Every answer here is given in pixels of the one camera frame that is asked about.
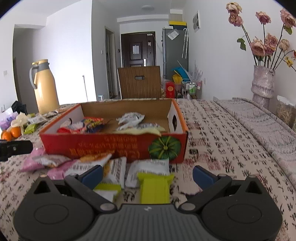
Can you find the brown cracker packet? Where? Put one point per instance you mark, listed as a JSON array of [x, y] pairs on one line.
[[60, 110]]

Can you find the yellow thermos jug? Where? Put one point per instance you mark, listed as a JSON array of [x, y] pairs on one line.
[[46, 92]]

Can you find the red cartoon figure bag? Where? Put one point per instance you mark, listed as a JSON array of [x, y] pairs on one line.
[[70, 127]]

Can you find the lime and white packet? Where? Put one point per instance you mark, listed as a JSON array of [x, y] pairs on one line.
[[107, 192]]

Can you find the white cracker picture packet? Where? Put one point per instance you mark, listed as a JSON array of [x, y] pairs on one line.
[[92, 160]]

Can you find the dried pink roses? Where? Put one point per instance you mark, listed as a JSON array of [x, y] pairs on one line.
[[257, 47]]

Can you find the pale yellow snack packet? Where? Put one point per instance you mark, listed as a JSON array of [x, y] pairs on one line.
[[143, 132]]

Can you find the purple tissue pack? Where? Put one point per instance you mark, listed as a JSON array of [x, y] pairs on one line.
[[8, 121]]

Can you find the pink textured vase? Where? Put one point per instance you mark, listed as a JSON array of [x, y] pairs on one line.
[[262, 85]]

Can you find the glass jar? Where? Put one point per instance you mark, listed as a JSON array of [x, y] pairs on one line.
[[286, 113]]

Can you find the white folded umbrella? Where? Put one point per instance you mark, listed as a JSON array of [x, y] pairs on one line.
[[186, 44]]

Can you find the paper sheet on fridge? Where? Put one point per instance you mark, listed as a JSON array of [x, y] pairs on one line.
[[173, 34]]

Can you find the small white snack packet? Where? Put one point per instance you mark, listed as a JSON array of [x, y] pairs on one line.
[[50, 114]]

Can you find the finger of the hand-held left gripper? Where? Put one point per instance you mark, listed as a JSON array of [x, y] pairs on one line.
[[19, 147]]

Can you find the yellow box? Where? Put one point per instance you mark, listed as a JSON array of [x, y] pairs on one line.
[[177, 23]]

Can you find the yellow bag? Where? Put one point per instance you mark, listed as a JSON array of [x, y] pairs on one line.
[[177, 79]]

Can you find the lime green snack packet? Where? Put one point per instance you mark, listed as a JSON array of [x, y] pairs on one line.
[[155, 187]]

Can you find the white black-text snack packet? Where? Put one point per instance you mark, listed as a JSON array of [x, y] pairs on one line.
[[115, 171]]

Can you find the dried lavender bunch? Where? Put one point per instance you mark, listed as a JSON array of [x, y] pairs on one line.
[[196, 71]]

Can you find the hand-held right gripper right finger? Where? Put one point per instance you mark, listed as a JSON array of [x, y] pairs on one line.
[[203, 177]]

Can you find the white grey crinkled packet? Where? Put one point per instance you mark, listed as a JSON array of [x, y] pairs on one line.
[[129, 118]]

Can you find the dark brown door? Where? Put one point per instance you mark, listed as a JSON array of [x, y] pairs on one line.
[[129, 60]]

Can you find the black bag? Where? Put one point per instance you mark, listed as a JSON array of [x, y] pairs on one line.
[[19, 107]]

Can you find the red yellow-lettered chip bag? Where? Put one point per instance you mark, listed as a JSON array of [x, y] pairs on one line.
[[93, 124]]

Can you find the folded grey printed cloth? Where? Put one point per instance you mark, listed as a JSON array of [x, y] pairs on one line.
[[259, 125]]

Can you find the grey fridge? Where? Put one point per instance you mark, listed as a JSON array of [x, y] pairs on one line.
[[173, 53]]

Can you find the blue dustpan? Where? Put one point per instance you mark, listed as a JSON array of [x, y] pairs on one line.
[[181, 71]]

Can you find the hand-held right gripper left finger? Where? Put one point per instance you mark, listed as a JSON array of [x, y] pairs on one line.
[[91, 177]]

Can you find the red gift box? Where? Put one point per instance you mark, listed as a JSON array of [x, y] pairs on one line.
[[170, 90]]

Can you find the pink snack packet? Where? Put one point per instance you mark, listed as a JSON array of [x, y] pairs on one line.
[[57, 171], [30, 162]]

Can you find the yellow flower branches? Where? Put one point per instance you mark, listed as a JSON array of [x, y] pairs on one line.
[[289, 61]]

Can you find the red cardboard box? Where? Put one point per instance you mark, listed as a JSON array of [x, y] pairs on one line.
[[92, 143]]

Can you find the orange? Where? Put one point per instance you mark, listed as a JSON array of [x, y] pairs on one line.
[[6, 136], [15, 132]]

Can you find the white clear snack packet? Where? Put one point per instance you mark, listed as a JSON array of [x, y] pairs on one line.
[[37, 119]]

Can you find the white orange-corner snack packet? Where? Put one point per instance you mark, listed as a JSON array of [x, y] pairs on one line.
[[138, 126]]

